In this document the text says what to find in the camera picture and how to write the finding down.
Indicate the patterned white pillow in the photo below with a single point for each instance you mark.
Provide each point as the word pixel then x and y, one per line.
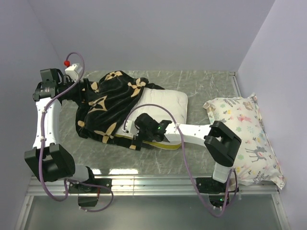
pixel 255 161

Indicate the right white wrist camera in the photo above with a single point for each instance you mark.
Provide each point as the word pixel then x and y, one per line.
pixel 129 127

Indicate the black floral pillowcase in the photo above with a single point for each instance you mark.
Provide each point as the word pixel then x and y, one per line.
pixel 108 103

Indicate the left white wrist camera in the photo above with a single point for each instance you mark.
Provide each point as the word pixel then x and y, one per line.
pixel 74 71

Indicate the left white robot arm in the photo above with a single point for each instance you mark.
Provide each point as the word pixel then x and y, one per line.
pixel 48 157

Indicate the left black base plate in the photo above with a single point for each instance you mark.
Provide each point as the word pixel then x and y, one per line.
pixel 99 185

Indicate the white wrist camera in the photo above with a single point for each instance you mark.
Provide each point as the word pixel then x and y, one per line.
pixel 129 127
pixel 74 71

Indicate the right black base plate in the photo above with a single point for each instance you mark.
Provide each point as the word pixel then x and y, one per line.
pixel 205 185

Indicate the aluminium mounting rail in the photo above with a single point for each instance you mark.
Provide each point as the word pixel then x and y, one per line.
pixel 164 202

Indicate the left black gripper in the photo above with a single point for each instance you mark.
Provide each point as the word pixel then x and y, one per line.
pixel 83 96

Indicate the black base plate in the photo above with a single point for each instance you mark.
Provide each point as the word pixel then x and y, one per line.
pixel 205 185
pixel 99 185

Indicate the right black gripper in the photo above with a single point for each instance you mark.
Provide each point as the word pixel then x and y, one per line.
pixel 137 141

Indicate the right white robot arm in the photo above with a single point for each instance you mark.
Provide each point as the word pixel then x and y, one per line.
pixel 221 142

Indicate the white pillow yellow edge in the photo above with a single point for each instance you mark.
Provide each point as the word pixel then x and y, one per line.
pixel 174 101

